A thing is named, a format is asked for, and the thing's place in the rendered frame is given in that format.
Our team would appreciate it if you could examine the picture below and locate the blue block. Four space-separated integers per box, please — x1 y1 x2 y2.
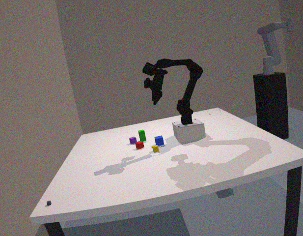
155 136 164 146

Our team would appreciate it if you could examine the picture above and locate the purple block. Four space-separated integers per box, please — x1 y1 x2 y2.
129 137 137 144

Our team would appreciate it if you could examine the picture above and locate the red block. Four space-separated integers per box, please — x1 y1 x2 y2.
135 141 144 149

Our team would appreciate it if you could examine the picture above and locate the yellow block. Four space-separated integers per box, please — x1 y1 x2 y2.
152 145 159 152

